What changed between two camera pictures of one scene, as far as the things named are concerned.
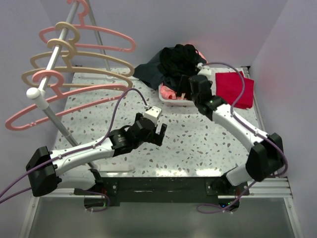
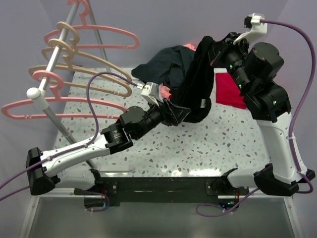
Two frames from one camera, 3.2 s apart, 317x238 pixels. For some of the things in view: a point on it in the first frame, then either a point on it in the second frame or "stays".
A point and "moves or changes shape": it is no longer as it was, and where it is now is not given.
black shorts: [178, 60] -> [195, 93]
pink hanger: [82, 25] -> [84, 25]
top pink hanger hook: [82, 14] stays
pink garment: [170, 94] stays
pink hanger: [61, 92] moves or changes shape
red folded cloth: [229, 86] stays
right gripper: [185, 83] -> [222, 48]
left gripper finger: [157, 139] -> [177, 114]
